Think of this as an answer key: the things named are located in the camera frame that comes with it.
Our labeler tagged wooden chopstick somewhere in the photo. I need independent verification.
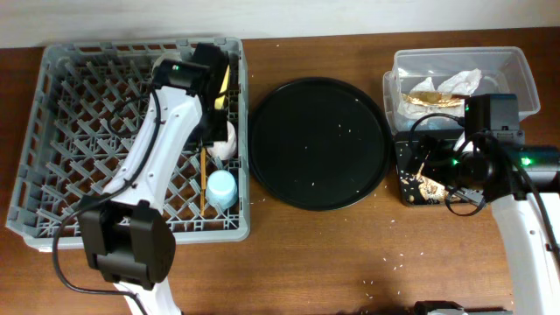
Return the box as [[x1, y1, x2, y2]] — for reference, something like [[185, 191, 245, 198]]
[[200, 146, 207, 218]]

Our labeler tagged pink cup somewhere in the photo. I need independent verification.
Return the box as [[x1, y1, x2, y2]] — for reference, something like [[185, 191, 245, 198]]
[[207, 122, 237, 161]]

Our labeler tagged yellow bowl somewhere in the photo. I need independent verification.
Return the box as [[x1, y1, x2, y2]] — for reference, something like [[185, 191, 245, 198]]
[[214, 66, 230, 110]]

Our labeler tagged blue cup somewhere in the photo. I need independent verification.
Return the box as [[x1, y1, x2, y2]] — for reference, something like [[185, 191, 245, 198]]
[[206, 170, 238, 210]]

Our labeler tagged gold coffee sachet wrapper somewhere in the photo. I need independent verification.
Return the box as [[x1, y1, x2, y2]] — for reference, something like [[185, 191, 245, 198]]
[[402, 91, 468, 108]]

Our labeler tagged white tissue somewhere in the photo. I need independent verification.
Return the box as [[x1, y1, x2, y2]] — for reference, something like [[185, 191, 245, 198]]
[[397, 68, 482, 120]]

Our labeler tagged white round plate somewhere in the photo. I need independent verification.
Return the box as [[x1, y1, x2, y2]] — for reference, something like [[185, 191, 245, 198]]
[[151, 52, 182, 73]]

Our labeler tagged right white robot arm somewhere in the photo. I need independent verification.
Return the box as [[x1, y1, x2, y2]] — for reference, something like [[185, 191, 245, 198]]
[[415, 131, 559, 314]]

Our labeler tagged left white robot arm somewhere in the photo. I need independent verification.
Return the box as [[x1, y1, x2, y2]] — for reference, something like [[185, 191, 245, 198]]
[[52, 59, 230, 314]]

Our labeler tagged grey dishwasher rack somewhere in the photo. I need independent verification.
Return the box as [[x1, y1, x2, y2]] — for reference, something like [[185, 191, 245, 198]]
[[6, 37, 250, 252]]

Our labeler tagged black rectangular tray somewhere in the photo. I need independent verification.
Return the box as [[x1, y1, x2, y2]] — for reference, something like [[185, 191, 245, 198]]
[[393, 129, 483, 207]]

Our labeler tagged rice and nutshell pile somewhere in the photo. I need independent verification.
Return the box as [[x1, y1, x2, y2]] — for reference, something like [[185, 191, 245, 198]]
[[398, 164, 448, 207]]

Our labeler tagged clear plastic bin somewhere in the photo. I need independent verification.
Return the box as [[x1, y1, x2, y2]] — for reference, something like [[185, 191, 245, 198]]
[[382, 46, 541, 134]]

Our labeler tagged round black tray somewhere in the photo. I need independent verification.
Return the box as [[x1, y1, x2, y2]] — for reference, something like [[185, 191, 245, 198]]
[[248, 77, 393, 211]]

